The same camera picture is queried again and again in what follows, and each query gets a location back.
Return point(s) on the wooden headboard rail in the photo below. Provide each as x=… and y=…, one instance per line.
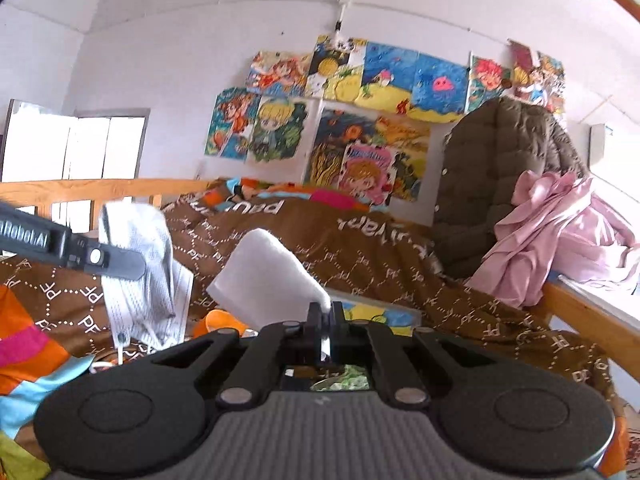
x=43, y=194

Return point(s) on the grey tray with cartoon picture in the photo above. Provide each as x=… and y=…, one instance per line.
x=400, y=320

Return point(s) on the brown patterned PF blanket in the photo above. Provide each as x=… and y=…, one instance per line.
x=73, y=407

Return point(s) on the white cloth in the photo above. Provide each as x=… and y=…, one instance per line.
x=264, y=283

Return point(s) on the cartoon girl poster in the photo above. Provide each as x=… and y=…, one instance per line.
x=368, y=173

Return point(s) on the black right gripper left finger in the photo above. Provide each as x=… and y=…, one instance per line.
x=233, y=370

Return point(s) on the wooden bed rail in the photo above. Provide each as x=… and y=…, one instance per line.
x=619, y=339

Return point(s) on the brown quilted jacket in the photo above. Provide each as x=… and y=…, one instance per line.
x=484, y=155

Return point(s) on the blue jellyfish painting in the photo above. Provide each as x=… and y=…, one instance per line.
x=439, y=90

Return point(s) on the orange plastic cup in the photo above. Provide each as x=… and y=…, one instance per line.
x=216, y=320

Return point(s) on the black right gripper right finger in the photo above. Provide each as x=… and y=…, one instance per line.
x=425, y=368

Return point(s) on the grey face mask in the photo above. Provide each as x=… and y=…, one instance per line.
x=146, y=291

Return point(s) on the pink crumpled cloth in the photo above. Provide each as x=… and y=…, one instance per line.
x=558, y=225

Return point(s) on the green haired boy painting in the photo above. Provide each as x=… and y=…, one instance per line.
x=278, y=129

